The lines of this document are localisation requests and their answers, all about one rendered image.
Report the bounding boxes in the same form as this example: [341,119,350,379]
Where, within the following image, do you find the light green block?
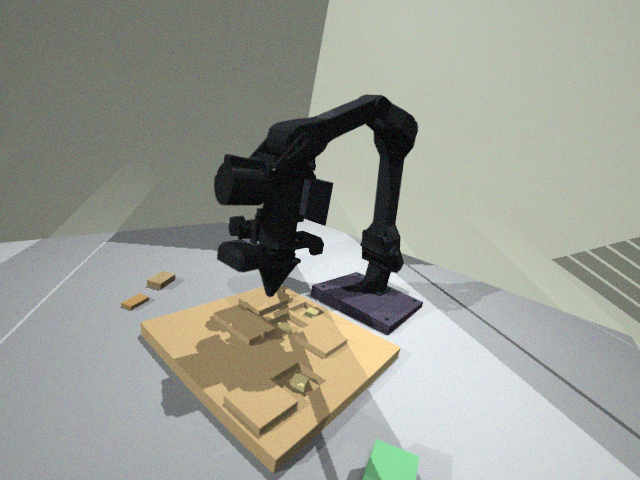
[361,439,420,480]

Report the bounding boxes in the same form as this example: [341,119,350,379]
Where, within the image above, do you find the tan puzzle board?
[140,285,401,473]

